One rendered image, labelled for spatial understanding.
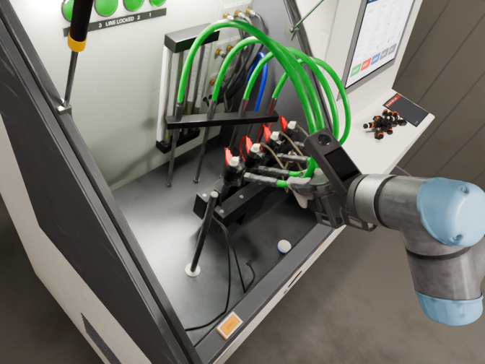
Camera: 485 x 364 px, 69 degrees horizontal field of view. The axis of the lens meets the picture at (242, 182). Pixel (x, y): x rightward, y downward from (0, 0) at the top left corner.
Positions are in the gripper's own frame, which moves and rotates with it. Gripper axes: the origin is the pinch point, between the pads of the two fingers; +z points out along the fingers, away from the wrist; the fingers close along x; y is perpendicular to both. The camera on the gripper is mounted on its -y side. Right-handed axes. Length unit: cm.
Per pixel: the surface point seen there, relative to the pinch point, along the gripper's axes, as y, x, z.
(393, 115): 10, 72, 42
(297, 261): 24.9, 0.1, 13.9
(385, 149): 17, 56, 34
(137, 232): 6, -31, 39
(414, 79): 14, 169, 113
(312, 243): 24.2, 7.2, 16.8
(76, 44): -30.6, -29.4, -15.3
